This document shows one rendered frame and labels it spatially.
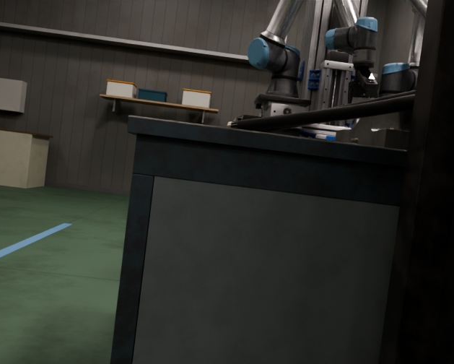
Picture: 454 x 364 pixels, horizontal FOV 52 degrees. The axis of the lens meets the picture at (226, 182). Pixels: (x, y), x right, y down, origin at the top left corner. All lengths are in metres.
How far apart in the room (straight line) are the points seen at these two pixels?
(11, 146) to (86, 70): 1.98
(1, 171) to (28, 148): 0.55
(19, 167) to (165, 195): 6.90
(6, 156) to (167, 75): 3.02
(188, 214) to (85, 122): 7.72
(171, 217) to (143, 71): 7.66
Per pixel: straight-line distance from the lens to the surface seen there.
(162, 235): 1.08
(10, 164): 7.96
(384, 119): 1.38
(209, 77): 8.59
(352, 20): 1.96
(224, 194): 1.06
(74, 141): 8.76
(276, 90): 2.05
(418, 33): 2.39
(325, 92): 2.20
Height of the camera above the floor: 0.71
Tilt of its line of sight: 2 degrees down
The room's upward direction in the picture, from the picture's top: 7 degrees clockwise
